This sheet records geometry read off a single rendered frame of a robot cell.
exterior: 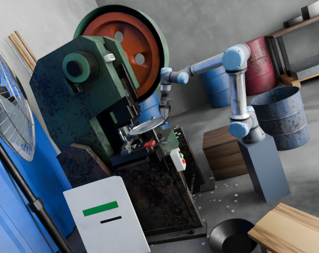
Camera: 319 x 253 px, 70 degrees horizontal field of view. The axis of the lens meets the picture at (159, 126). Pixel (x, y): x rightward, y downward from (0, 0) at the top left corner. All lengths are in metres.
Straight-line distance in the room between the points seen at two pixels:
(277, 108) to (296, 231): 1.26
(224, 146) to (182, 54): 3.14
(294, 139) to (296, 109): 0.27
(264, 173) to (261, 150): 0.17
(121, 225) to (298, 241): 1.14
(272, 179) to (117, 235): 1.16
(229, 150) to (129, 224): 1.00
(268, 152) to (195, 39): 3.53
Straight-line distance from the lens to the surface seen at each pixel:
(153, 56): 1.92
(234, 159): 2.09
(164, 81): 1.57
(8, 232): 2.27
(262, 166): 1.68
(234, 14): 4.86
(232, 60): 1.31
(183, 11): 4.90
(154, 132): 1.65
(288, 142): 2.34
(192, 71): 1.59
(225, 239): 1.67
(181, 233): 1.79
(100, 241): 1.95
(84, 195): 1.84
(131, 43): 2.01
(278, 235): 1.15
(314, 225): 1.18
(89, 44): 1.53
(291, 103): 2.23
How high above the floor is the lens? 1.15
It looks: 14 degrees down
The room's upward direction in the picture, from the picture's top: 24 degrees counter-clockwise
